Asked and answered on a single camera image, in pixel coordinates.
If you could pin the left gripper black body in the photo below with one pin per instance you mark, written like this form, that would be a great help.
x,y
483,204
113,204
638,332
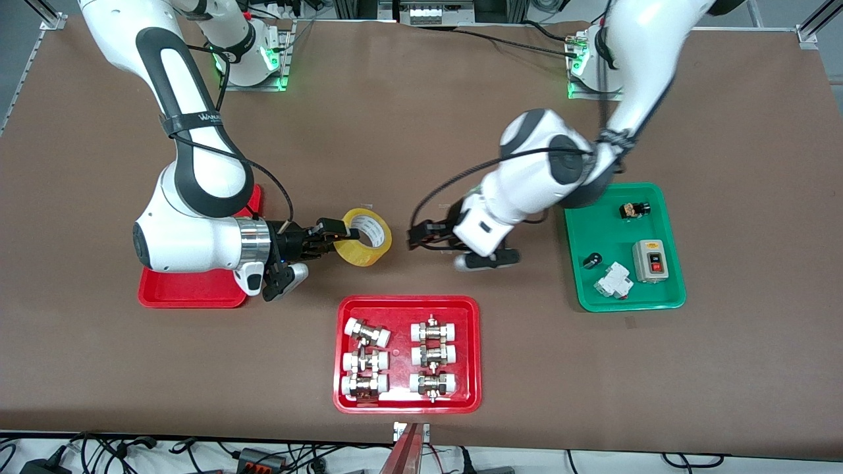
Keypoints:
x,y
442,232

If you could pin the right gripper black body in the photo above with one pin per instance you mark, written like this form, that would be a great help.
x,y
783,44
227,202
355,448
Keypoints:
x,y
288,243

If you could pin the yellow packing tape roll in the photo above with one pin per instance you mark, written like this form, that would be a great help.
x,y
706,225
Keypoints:
x,y
359,257

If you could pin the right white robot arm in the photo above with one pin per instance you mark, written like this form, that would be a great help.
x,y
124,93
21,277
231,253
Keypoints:
x,y
191,243

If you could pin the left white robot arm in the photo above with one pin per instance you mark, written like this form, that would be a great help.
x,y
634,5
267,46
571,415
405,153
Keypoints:
x,y
527,191

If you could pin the plain red plastic tray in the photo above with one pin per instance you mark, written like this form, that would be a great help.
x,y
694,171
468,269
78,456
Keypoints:
x,y
184,296

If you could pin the red plastic fittings tray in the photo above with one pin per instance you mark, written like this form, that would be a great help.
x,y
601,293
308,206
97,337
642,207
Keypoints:
x,y
402,401

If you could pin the green plastic tray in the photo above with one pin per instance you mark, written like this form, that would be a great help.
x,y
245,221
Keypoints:
x,y
612,230

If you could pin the white-capped brass pipe fitting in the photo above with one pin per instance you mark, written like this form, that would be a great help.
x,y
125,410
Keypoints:
x,y
367,332
433,355
365,361
364,385
433,384
435,330

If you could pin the small black cylinder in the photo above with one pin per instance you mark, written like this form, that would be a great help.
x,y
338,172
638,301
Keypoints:
x,y
593,261

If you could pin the white circuit breaker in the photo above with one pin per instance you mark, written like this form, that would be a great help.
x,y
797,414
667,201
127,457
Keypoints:
x,y
614,282

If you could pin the small black brown component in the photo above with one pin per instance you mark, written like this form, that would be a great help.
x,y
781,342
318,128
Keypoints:
x,y
634,210

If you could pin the reddish metal bar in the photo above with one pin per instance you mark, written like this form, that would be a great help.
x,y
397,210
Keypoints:
x,y
403,457

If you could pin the black orange connector box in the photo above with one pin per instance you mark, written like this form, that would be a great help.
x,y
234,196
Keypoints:
x,y
260,459

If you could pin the black floor plug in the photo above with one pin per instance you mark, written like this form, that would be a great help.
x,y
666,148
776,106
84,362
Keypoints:
x,y
487,470

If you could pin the black power adapter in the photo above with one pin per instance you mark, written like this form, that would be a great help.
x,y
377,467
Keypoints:
x,y
46,467

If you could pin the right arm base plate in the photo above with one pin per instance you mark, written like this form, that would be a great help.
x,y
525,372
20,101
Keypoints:
x,y
257,88

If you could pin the silver metal bracket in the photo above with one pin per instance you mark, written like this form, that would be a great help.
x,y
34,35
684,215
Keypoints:
x,y
398,431

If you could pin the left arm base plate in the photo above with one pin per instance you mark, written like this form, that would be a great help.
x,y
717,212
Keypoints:
x,y
583,94

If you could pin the grey push-button switch box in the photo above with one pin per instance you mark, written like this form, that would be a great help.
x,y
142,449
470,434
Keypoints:
x,y
653,262

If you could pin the aluminium frame rail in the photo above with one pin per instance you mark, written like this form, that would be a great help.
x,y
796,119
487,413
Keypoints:
x,y
807,33
53,21

